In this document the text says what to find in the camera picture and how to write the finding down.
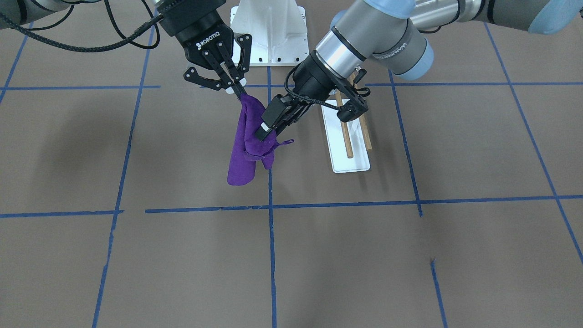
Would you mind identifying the purple microfiber towel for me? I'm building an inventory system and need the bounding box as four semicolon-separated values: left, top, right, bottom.
227;94;294;185

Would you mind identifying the wooden rack rod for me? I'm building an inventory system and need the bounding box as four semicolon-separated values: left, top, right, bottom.
350;72;373;151
335;90;354;159

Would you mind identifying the wooden rack rod rear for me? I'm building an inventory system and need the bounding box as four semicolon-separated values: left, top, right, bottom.
350;72;373;151

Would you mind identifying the white pedestal column base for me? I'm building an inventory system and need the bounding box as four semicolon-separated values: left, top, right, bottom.
230;0;310;67

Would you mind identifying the wooden rack rod front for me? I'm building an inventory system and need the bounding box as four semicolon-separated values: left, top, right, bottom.
335;90;354;159

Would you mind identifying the white rack base tray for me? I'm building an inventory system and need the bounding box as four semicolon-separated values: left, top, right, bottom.
321;106;372;174

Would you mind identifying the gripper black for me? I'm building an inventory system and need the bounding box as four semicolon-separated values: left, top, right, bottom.
160;0;253;98
254;52;341;141

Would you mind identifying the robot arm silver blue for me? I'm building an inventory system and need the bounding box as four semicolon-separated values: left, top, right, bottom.
252;0;582;141
1;0;253;99

